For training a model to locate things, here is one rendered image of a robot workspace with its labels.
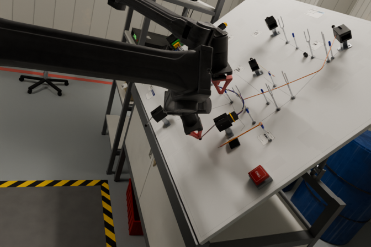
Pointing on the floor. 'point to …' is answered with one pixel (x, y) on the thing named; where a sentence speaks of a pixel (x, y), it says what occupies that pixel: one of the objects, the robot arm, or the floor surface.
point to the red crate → (134, 223)
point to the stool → (43, 82)
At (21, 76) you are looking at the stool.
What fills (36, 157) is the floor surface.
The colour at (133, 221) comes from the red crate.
